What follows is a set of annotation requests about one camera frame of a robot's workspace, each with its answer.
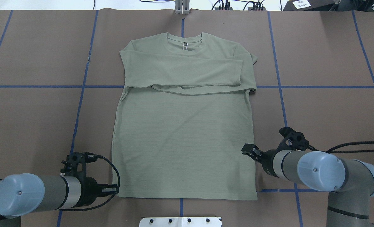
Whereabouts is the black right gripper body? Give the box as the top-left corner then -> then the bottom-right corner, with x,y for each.
261,149 -> 280,177

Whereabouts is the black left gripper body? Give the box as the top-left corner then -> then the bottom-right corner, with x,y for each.
80,177 -> 101,207

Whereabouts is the sage green long-sleeve shirt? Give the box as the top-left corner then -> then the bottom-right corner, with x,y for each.
111,32 -> 258,200

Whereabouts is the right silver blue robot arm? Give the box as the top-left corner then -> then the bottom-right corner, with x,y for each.
242,144 -> 374,227

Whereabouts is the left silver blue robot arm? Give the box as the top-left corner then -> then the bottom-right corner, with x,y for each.
0,173 -> 119,227

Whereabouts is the orange black USB hub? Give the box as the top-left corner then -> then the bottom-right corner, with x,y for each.
211,0 -> 266,11

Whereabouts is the black box with label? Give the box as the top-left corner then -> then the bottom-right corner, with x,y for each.
282,0 -> 341,11

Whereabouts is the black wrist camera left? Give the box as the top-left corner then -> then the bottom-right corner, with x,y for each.
60,151 -> 97,177

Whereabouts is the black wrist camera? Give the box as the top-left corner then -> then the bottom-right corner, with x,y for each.
277,127 -> 318,151
60,151 -> 97,177

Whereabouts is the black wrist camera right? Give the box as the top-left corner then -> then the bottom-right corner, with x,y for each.
277,127 -> 318,151

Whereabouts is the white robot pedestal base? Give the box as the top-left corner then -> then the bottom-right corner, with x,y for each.
139,216 -> 223,227

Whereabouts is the aluminium frame post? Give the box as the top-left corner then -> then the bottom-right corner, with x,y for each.
175,0 -> 191,15

